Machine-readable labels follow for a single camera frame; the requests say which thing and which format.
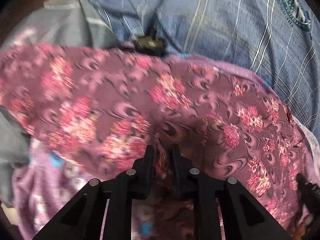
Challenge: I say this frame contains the maroon floral patterned garment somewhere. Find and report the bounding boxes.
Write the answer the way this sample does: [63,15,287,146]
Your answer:
[0,43,311,240]

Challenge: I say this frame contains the purple floral bed sheet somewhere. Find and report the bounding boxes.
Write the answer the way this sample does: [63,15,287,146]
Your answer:
[11,55,320,240]

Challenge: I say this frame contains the blue plaid quilt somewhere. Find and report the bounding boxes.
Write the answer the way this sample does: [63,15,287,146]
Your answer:
[88,0,319,136]

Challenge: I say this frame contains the small black clip object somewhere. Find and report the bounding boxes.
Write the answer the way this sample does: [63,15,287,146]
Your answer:
[133,27,165,57]

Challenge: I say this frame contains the grey star patterned pillow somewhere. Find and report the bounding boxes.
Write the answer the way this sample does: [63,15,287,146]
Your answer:
[1,0,118,207]

